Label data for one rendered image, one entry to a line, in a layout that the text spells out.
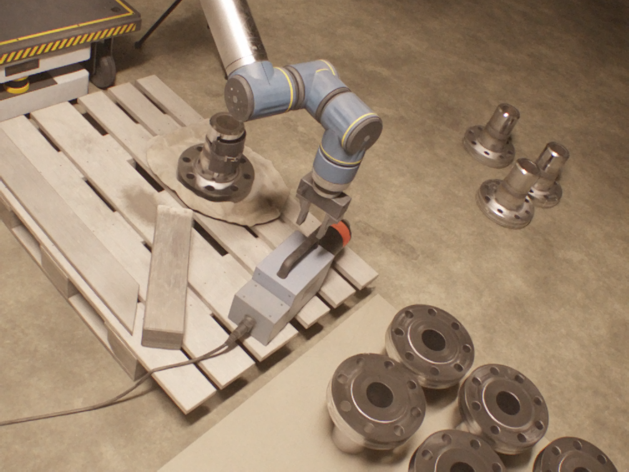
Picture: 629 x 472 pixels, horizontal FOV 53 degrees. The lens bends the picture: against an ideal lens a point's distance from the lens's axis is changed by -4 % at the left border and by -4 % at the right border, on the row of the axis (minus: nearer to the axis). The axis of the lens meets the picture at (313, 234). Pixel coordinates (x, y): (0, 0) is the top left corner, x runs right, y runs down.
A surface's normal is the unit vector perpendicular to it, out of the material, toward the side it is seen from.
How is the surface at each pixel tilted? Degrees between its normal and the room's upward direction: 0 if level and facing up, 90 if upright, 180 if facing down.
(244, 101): 87
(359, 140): 90
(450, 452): 0
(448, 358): 0
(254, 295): 0
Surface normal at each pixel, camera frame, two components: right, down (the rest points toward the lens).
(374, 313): 0.27, -0.67
